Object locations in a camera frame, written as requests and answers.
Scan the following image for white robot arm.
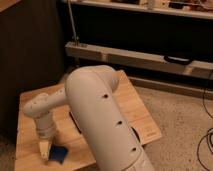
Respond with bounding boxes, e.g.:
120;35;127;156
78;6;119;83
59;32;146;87
23;65;155;171

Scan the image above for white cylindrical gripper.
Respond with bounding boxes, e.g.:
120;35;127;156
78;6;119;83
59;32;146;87
34;112;56;159

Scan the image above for black cables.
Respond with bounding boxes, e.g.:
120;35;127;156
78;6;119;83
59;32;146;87
196;69;213;171

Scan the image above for black handle on beam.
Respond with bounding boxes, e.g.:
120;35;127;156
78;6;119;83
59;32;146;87
164;56;193;65

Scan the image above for wooden shelf beam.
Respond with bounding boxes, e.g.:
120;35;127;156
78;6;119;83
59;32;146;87
65;42;213;80

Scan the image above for metal pole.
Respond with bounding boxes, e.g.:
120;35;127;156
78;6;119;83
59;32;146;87
67;0;79;46

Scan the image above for blue sponge cloth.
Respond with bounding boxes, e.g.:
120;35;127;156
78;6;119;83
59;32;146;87
49;145;68;164

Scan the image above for upper shelf with clutter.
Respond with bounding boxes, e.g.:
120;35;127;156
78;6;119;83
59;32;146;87
61;0;213;20

